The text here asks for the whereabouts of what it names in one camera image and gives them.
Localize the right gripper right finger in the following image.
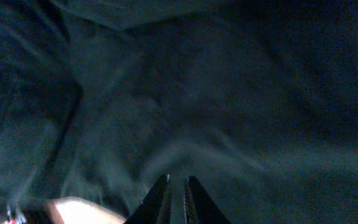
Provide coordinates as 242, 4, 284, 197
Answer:
183, 176, 231, 224

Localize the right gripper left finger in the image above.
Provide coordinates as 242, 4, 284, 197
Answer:
124, 174, 172, 224

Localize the black t-shirt with white print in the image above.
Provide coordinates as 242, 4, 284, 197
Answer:
0, 1, 358, 223

